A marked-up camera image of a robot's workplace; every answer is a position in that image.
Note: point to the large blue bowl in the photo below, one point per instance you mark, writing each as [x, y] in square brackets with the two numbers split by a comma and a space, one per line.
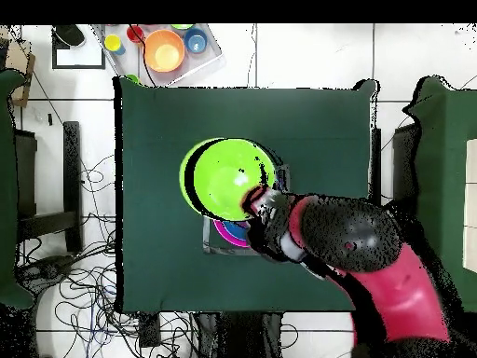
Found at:
[236, 228]

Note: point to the large green bowl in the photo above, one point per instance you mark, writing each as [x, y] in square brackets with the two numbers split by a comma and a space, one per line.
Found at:
[223, 179]

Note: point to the large pink bowl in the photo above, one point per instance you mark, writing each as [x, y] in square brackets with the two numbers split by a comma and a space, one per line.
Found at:
[225, 233]

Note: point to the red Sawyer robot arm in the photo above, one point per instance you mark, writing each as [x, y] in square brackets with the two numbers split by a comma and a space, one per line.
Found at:
[402, 291]

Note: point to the dark green table cloth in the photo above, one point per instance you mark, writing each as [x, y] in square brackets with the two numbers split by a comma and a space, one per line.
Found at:
[242, 108]

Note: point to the black power strip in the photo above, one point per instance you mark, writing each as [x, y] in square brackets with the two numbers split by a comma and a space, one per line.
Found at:
[149, 330]

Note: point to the blue cup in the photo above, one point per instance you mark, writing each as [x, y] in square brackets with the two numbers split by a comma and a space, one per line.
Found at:
[196, 40]

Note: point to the green cup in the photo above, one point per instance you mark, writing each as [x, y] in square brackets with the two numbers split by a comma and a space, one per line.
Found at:
[132, 78]

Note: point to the large orange bowl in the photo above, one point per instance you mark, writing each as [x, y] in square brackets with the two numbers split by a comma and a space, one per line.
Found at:
[164, 51]

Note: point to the clear plastic tray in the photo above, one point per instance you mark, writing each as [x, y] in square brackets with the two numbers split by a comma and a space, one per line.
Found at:
[128, 61]

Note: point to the green covered side table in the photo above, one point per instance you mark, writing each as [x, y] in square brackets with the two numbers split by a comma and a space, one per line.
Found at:
[7, 186]
[443, 149]

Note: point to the red cup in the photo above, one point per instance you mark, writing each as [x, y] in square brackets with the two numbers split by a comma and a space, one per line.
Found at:
[135, 33]

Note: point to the beige box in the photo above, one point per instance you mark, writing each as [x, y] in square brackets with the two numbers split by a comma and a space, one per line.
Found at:
[470, 205]

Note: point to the yellow cup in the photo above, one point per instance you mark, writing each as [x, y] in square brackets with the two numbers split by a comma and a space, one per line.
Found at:
[112, 43]

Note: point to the black floor device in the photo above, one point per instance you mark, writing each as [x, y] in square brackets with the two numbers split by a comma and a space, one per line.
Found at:
[48, 269]

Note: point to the person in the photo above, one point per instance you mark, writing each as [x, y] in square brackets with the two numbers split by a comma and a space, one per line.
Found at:
[69, 35]

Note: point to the brown cardboard box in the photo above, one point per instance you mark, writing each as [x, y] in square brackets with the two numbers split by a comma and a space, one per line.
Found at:
[20, 63]

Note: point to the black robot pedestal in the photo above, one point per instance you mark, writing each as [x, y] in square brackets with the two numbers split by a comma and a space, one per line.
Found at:
[238, 335]

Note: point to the black table leg frame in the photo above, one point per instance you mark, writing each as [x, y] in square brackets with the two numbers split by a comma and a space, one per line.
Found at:
[402, 160]
[71, 167]

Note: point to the black floor tape frame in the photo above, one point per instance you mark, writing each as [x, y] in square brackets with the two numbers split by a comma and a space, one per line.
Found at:
[78, 67]

